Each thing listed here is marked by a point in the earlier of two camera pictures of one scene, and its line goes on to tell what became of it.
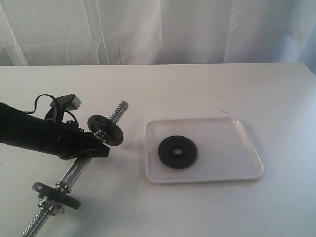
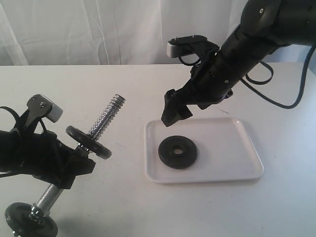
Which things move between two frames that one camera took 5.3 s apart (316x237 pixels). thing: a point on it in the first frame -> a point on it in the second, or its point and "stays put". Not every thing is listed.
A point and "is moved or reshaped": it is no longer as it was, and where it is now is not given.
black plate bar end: (60, 197) -> (18, 218)
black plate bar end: (115, 134) is moved or reshaped
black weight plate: (175, 161) stays put
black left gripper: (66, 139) -> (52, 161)
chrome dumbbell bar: (47, 206) is moved or reshaped
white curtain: (58, 32) stays put
